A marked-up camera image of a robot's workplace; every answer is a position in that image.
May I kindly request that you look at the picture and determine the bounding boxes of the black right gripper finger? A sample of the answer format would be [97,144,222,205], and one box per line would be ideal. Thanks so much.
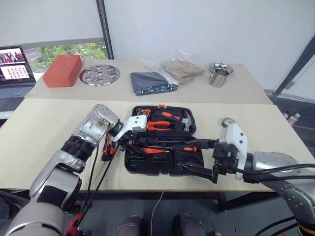
[185,138,219,150]
[177,161,215,183]

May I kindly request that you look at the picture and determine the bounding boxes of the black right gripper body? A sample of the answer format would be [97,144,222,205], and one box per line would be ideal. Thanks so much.
[211,140,239,184]

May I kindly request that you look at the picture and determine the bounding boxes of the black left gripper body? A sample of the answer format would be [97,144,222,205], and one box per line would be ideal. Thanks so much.
[116,132,138,151]

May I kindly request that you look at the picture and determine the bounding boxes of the black plastic tool case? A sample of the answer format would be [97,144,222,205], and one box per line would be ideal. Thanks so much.
[124,104,205,177]

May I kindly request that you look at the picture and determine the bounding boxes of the orange slim screwdriver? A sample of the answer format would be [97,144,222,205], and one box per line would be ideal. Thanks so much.
[142,147,166,155]

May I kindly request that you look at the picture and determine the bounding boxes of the steel claw hammer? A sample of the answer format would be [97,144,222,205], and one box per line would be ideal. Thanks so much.
[180,112,195,132]

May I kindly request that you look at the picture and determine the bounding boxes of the orange black tape measure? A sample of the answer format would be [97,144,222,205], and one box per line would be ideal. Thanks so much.
[136,108,152,118]

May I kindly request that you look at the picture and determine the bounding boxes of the dark rounded shape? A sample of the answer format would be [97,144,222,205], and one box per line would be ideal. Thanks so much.
[115,214,149,236]
[173,213,210,236]

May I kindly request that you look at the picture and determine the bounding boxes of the folded dark blue cloth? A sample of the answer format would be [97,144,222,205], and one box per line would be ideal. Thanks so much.
[129,71,179,96]

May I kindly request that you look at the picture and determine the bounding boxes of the stainless steel mug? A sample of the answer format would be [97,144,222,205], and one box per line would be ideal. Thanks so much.
[208,68,229,88]

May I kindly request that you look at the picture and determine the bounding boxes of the round metal steamer plate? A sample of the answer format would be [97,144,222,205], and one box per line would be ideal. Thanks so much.
[79,64,121,87]

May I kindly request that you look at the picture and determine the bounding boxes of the clear bag with beige cloth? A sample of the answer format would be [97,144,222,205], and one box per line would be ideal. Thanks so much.
[139,48,206,86]

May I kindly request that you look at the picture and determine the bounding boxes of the clear plastic bottle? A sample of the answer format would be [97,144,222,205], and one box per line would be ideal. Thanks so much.
[287,113,302,126]

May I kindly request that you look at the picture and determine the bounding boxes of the red orange rectangular box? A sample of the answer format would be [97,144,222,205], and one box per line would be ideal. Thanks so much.
[42,54,83,89]

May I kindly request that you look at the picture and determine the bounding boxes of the red plastic clamp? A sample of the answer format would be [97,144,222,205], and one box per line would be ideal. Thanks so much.
[64,212,85,236]

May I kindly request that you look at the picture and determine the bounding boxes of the open laptop computer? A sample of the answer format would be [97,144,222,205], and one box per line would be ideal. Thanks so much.
[0,46,37,113]

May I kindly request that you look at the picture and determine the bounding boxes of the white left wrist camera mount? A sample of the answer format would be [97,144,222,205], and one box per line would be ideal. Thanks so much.
[111,114,149,143]

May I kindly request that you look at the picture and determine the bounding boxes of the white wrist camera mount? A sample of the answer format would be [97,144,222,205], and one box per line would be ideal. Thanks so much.
[218,122,249,180]
[111,114,149,143]

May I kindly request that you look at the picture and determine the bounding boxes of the black orange handled screwdriver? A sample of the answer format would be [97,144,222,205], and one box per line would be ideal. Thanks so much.
[157,145,198,153]

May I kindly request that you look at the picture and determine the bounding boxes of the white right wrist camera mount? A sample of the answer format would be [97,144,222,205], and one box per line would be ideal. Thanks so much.
[218,122,249,180]

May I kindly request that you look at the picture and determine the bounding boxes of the orange handled combination pliers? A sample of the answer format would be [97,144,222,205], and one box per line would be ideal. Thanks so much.
[147,120,173,131]

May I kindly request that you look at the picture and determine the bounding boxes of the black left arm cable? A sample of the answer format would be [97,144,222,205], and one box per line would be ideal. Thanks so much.
[78,144,120,222]

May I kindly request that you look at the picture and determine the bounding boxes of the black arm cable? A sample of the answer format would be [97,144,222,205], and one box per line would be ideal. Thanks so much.
[78,144,120,222]
[235,163,315,184]

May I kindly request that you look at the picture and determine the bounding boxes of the black table frame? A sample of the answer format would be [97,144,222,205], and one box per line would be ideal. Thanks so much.
[213,191,280,213]

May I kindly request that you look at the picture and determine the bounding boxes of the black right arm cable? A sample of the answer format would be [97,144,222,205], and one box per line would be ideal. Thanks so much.
[235,163,315,184]

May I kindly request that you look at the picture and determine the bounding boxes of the thin white cable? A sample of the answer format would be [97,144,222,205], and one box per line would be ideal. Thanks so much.
[150,191,165,236]

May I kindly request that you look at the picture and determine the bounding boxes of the dark window frame post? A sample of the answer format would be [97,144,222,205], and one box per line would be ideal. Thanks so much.
[95,0,115,60]

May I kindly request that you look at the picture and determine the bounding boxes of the dark diagonal frame bar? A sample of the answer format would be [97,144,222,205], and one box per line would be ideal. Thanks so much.
[274,34,315,97]

